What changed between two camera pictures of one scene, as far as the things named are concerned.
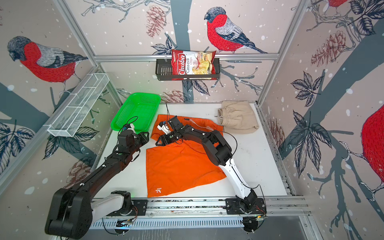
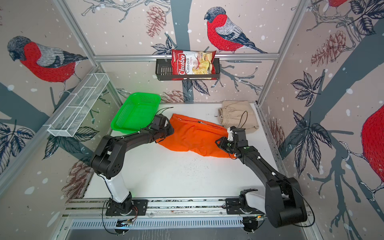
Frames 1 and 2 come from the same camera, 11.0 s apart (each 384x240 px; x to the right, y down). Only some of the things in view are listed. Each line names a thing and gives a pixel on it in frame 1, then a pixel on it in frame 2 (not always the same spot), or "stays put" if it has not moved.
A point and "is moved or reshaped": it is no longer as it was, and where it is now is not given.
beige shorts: x=237 y=117 stays put
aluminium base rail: x=296 y=206 stays put
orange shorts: x=183 y=167 is moved or reshaped
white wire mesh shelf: x=79 y=105 stays put
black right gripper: x=161 y=139 to x=222 y=143
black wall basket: x=163 y=71 stays put
